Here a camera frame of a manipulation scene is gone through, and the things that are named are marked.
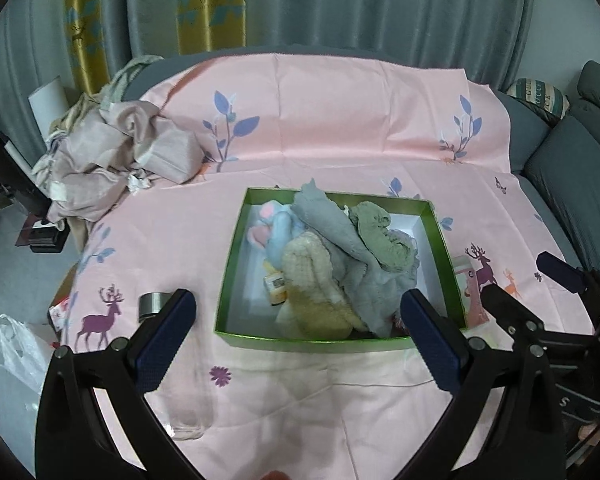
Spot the light blue plush toy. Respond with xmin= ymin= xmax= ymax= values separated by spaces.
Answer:
xmin=247 ymin=200 xmax=306 ymax=271

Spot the glass jar metal lid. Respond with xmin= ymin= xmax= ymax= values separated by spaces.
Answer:
xmin=137 ymin=292 xmax=172 ymax=323

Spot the grey fluffy towel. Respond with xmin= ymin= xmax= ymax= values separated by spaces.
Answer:
xmin=291 ymin=181 xmax=419 ymax=338

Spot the olive green towel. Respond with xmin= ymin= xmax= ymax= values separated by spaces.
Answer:
xmin=349 ymin=200 xmax=417 ymax=273

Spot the pink deer print tablecloth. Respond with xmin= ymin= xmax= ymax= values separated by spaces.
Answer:
xmin=62 ymin=54 xmax=592 ymax=479

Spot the grey sofa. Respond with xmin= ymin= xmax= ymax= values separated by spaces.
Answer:
xmin=495 ymin=60 xmax=600 ymax=270

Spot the cream yellow fluffy cloth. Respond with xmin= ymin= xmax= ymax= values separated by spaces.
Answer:
xmin=276 ymin=231 xmax=367 ymax=340

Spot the white plastic bag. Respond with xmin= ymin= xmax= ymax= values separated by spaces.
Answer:
xmin=0 ymin=314 xmax=53 ymax=413

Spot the striped cushion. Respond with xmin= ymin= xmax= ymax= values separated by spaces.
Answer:
xmin=506 ymin=78 xmax=570 ymax=125

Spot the crumpled beige pink cloth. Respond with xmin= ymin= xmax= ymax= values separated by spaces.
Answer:
xmin=32 ymin=54 xmax=204 ymax=223

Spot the grey curtain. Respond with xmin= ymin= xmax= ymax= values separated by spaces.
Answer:
xmin=0 ymin=0 xmax=532 ymax=162

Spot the yellow patterned curtain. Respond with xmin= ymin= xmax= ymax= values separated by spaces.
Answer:
xmin=65 ymin=0 xmax=247 ymax=93

